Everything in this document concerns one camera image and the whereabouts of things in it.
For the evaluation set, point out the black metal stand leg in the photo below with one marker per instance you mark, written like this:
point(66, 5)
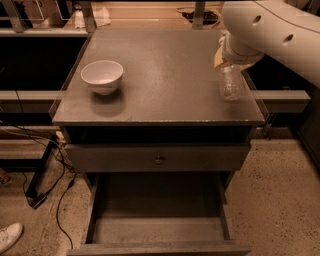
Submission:
point(34, 198)

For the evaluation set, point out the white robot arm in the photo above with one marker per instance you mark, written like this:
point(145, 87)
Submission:
point(273, 27)

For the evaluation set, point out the white ceramic bowl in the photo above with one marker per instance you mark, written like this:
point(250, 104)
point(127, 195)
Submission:
point(102, 77)

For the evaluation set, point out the grey wooden cabinet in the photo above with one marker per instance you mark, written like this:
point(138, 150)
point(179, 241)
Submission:
point(169, 95)

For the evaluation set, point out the closed top drawer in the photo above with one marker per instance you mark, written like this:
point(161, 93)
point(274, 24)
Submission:
point(143, 158)

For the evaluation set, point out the clear plastic water bottle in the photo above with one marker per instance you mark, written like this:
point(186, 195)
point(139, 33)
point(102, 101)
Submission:
point(232, 87)

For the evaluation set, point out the white sneaker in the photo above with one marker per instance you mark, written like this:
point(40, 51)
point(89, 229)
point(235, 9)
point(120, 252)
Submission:
point(9, 236)

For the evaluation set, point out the round metal drawer knob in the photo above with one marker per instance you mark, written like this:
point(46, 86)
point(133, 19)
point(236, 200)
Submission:
point(159, 160)

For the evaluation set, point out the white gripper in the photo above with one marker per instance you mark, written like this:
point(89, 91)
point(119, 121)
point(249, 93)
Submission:
point(239, 56)

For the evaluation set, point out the open middle drawer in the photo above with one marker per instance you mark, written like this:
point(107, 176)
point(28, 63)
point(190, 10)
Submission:
point(158, 214)

